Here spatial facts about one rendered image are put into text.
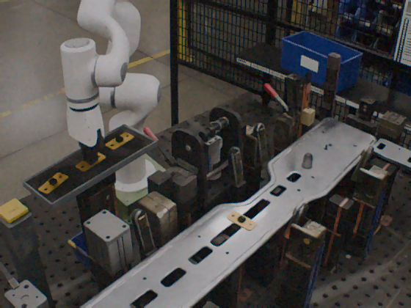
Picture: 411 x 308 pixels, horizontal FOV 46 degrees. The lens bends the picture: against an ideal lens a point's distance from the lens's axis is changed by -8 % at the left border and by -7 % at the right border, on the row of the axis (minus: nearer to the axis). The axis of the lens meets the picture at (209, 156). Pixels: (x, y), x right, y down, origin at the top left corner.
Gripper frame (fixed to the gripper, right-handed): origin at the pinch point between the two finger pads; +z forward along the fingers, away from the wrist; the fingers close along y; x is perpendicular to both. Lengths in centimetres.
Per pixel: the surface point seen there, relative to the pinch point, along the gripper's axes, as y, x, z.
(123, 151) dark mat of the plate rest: 3.4, 9.2, 2.6
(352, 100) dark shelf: 32, 101, 16
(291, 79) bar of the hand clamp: 22, 67, -3
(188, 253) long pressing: 31.1, 2.9, 18.7
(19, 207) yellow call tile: -0.4, -24.2, 2.7
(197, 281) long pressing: 38.6, -3.4, 18.7
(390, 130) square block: 52, 91, 16
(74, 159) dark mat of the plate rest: -4.6, -2.0, 2.6
